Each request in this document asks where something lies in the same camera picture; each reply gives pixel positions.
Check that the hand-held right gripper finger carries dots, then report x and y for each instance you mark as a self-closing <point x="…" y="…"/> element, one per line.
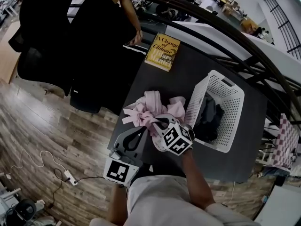
<point x="159" y="140"/>
<point x="170" y="119"/>

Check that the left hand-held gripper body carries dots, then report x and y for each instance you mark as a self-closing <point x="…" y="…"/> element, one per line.
<point x="116" y="172"/>

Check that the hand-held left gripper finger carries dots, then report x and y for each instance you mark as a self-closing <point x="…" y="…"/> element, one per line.
<point x="118" y="143"/>
<point x="141" y="147"/>

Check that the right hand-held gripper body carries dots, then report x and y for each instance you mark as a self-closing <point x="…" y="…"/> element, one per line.
<point x="176" y="140"/>

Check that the pink garment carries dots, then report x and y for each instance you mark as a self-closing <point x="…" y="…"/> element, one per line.
<point x="150" y="109"/>

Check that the dark grey garment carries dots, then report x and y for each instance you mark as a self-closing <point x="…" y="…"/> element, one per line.
<point x="209" y="116"/>

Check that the white plastic laundry basket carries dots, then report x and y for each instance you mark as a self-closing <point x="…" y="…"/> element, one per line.
<point x="230" y="116"/>

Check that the person's right forearm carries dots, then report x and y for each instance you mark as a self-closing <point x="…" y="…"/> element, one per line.
<point x="197" y="180"/>

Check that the person's left forearm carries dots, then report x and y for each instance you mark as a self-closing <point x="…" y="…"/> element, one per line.
<point x="117" y="206"/>

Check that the person's black shorts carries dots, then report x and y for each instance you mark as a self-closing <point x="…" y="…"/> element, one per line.
<point x="164" y="171"/>

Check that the white power strip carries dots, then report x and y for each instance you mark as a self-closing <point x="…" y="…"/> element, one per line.
<point x="70" y="178"/>

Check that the person's white shirt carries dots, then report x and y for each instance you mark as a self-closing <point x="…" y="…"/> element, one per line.
<point x="160" y="199"/>

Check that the yellow book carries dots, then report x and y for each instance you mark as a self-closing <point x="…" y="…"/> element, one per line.
<point x="162" y="53"/>

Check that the black round device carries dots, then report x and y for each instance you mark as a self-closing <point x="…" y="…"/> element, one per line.
<point x="24" y="208"/>

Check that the checkered tablecloth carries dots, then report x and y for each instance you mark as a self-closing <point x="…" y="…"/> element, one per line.
<point x="285" y="145"/>

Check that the black office chair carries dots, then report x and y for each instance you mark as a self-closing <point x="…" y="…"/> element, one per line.
<point x="35" y="65"/>

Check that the light wooden table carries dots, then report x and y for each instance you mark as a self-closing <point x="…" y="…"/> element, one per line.
<point x="8" y="55"/>

